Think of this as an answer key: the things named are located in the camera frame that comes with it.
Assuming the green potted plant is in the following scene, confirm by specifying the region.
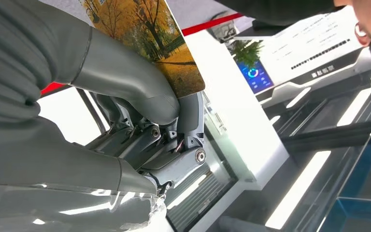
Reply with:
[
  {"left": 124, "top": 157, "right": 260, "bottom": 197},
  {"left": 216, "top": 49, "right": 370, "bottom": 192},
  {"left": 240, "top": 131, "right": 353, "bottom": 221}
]
[{"left": 229, "top": 39, "right": 265, "bottom": 69}]

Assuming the blue display screen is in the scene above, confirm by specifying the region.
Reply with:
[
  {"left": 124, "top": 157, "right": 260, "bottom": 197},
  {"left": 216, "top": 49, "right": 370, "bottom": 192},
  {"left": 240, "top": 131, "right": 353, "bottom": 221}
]
[{"left": 236, "top": 60, "right": 275, "bottom": 94}]

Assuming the white display board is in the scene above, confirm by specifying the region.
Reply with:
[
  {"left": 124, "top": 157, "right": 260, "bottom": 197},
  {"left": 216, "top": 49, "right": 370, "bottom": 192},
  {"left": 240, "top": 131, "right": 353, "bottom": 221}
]
[{"left": 258, "top": 6, "right": 367, "bottom": 87}]

